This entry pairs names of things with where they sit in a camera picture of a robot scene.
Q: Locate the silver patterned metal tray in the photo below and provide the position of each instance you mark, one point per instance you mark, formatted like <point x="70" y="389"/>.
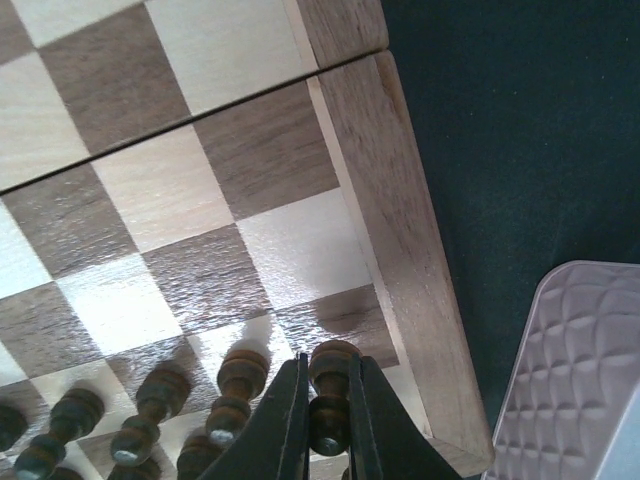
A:
<point x="571" y="410"/>

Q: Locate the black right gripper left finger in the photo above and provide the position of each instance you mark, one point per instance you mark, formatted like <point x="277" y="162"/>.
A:
<point x="275" y="442"/>

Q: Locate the wooden chess board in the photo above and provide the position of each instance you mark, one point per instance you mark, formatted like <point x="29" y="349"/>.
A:
<point x="179" y="178"/>

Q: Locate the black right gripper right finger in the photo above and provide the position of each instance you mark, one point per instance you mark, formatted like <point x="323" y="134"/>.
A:
<point x="385" y="443"/>

